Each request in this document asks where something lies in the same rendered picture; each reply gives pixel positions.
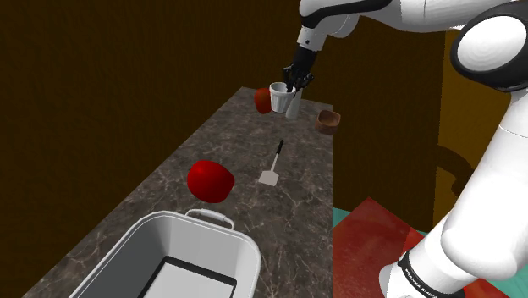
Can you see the red patterned robot stand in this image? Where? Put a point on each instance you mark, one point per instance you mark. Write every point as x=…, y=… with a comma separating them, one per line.
x=367, y=251

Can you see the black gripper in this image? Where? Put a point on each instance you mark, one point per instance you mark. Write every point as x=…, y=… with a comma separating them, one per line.
x=304, y=60

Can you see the white ribbed cup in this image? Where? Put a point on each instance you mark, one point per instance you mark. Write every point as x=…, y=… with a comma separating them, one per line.
x=280, y=100

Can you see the red apple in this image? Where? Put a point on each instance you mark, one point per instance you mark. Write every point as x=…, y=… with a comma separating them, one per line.
x=209, y=181

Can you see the white roasting pan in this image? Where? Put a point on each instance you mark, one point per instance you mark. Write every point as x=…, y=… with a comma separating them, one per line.
x=173, y=256

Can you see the white vase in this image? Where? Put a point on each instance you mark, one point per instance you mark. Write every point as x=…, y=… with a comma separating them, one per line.
x=293, y=106

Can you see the brown wooden bowl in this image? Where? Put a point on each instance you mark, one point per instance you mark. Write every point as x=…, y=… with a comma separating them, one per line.
x=327, y=122

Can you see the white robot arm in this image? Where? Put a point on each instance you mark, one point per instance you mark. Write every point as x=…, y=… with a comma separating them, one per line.
x=474, y=231

